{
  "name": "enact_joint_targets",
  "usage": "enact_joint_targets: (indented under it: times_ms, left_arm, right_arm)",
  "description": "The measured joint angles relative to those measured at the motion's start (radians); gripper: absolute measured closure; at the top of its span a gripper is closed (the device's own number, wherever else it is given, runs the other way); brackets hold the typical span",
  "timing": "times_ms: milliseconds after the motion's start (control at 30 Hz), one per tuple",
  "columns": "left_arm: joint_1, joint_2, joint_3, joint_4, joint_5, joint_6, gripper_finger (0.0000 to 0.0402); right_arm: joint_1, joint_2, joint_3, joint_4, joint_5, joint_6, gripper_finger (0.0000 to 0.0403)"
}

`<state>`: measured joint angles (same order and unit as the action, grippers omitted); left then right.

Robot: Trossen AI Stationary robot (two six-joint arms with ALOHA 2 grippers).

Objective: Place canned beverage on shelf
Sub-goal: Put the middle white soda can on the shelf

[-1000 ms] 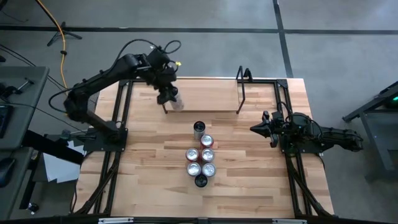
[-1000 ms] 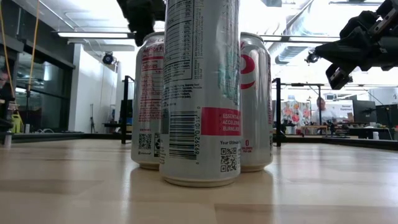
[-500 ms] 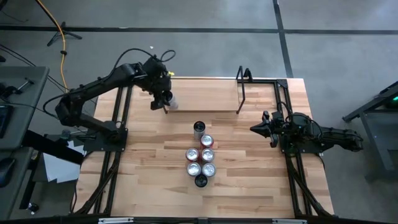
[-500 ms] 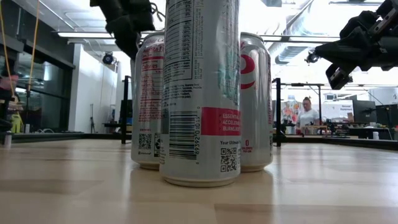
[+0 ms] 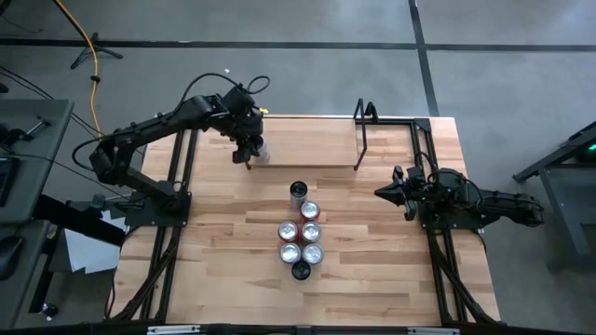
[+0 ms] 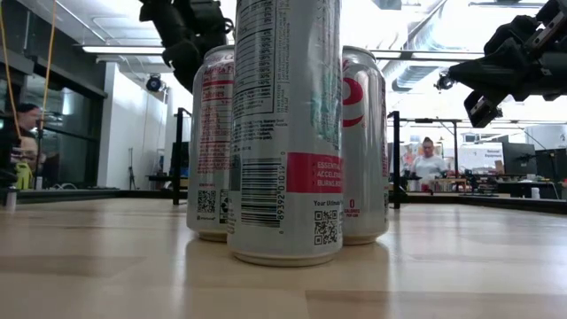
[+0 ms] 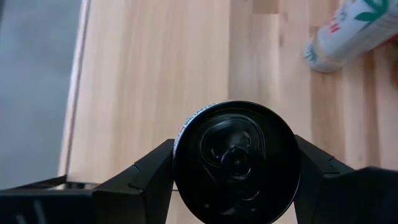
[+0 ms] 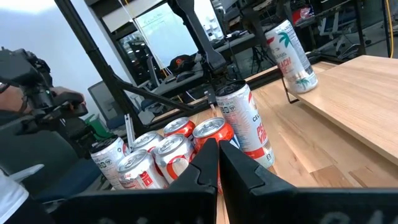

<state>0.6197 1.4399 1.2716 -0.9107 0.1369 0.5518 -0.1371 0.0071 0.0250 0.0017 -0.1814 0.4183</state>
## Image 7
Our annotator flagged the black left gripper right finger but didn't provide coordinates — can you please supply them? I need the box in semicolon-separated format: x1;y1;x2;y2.
294;135;398;224

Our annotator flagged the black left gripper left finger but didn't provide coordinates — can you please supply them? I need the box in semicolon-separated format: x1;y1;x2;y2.
0;139;175;224

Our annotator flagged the low light wooden shelf board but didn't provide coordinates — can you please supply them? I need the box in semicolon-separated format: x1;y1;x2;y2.
57;0;398;224

